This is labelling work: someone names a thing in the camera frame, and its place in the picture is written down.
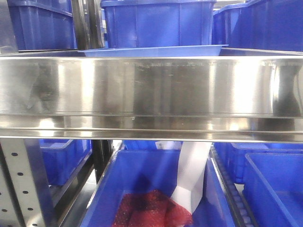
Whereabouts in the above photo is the blue bin lower middle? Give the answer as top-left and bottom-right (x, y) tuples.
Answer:
(81, 150), (235, 227)

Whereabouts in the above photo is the red mesh bag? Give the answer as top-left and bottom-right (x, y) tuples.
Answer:
(112, 190), (194, 227)

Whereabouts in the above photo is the white paper sheet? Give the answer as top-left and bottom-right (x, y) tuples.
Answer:
(155, 140), (212, 214)

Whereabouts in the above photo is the blue plastic tray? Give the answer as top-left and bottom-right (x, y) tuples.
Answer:
(81, 44), (227, 57)

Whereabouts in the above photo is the blue bin upper left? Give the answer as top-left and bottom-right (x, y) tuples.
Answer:
(7, 0), (77, 50)

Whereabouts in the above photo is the blue bin lower left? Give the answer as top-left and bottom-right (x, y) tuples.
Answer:
(39, 139), (91, 186)

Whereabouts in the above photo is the stainless steel shelf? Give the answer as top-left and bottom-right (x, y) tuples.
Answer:
(0, 48), (303, 143)

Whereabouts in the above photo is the blue bin upper middle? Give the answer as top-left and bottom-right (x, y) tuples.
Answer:
(100, 0), (216, 48)

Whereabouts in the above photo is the blue bin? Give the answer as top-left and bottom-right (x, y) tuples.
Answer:
(39, 139), (91, 186)
(214, 142), (303, 227)
(100, 0), (216, 48)
(81, 150), (235, 227)
(7, 0), (77, 50)
(212, 0), (303, 52)

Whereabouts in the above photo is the blue bin upper right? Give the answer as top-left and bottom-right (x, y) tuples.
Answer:
(212, 0), (303, 52)

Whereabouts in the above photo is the black vertical shelf post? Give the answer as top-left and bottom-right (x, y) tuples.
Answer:
(71, 0), (105, 50)

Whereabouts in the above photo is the perforated grey shelf post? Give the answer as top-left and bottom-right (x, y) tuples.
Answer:
(0, 138), (58, 227)

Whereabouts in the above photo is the blue bin lower right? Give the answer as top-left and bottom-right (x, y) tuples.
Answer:
(214, 142), (303, 227)

